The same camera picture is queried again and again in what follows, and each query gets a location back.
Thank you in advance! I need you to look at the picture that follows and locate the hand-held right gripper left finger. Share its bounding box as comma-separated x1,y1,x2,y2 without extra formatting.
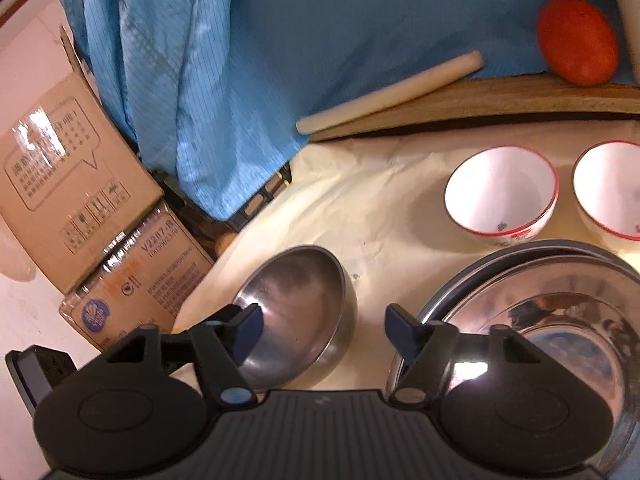
105,302,263,406

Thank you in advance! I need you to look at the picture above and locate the stainless steel bowl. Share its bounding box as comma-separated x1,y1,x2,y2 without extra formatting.
231,245,358,393

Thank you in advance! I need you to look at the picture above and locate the cream paper table cover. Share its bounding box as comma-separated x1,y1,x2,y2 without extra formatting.
172,120,640,393

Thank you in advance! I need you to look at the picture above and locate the red tomato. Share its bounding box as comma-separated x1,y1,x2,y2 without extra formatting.
537,0,621,87

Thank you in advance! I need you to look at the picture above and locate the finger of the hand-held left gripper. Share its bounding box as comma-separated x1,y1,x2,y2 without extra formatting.
5,346,78,423

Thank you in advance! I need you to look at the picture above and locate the wooden shelf board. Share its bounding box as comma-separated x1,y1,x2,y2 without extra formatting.
310,77,640,143

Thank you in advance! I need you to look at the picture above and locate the white bowl with red label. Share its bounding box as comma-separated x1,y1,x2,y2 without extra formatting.
444,146,559,246

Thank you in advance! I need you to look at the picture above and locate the cardboard box with red panel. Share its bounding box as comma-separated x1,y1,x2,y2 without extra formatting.
0,25,166,293

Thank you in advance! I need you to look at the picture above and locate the white red-rimmed bowl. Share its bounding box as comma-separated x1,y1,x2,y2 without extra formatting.
571,141,640,252

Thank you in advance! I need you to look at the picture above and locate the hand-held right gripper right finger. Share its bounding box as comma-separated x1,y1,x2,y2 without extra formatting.
384,302,543,408

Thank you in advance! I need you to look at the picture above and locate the blue striped garment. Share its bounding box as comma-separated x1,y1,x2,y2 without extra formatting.
52,0,640,221

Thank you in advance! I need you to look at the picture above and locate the black plastic crate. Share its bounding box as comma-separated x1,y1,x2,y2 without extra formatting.
160,160,293,233

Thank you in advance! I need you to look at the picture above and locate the large stainless steel plate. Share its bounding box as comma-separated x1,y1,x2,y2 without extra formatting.
387,240,640,480

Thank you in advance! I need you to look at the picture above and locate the cream rolling pin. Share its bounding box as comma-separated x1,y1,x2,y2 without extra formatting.
296,50,485,135

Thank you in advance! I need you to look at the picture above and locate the large printed cardboard box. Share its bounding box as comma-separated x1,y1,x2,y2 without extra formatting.
59,200,217,353

